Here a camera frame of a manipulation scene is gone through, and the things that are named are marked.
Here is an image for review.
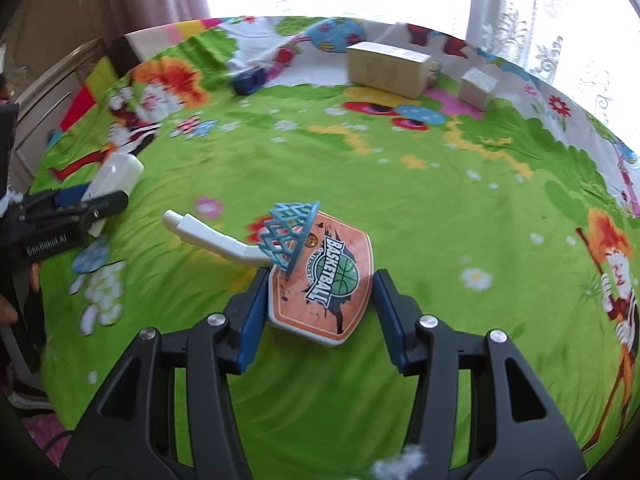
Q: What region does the sheer lace curtain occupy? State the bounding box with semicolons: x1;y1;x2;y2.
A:
197;0;640;111

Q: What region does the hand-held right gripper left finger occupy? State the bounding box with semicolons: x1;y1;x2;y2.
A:
60;266;272;480

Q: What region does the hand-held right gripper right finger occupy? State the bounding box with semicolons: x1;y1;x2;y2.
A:
372;268;587;480

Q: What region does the white plastic bottle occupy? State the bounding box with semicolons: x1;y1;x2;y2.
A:
87;152;145;237

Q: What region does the toy basketball hoop backboard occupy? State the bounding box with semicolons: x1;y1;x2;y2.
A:
163;201;375;349

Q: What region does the beige wooden furniture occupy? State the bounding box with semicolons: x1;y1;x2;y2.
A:
10;39;110;186

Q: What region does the person's left hand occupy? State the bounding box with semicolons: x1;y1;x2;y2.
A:
0;264;42;325

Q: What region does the small pale box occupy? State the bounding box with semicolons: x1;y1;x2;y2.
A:
458;68;499;111

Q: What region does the gold rectangular box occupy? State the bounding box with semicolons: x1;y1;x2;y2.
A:
346;42;434;100

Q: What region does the blue toy car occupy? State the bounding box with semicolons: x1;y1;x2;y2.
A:
231;66;269;96

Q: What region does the colourful printed blanket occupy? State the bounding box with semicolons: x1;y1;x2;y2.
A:
30;15;640;480

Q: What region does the dark shoe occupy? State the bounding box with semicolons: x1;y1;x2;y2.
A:
7;389;53;412

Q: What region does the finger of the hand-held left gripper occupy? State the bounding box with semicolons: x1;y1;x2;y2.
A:
25;191;129;228
22;186;92;213

